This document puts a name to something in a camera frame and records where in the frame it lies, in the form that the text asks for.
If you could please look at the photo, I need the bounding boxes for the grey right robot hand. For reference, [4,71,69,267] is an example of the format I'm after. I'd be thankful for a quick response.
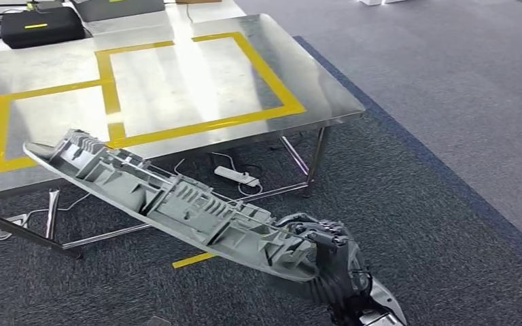
[274,213,372,299]

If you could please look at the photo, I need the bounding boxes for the black box device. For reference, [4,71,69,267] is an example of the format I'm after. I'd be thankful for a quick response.
[0,0,86,50]

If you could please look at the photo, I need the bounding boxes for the yellow floor tape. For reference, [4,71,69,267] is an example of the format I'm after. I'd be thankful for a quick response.
[171,251,217,270]

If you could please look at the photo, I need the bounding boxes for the steel workbench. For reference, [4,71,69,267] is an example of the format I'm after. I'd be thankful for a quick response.
[0,13,366,261]

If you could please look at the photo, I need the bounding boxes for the white table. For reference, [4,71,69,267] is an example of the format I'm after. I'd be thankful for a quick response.
[0,0,248,54]

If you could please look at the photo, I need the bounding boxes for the white power strip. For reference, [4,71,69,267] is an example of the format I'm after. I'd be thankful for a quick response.
[213,166,261,189]

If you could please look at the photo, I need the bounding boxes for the long grey ribbed trim part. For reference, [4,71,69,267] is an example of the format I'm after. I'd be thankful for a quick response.
[22,129,323,283]

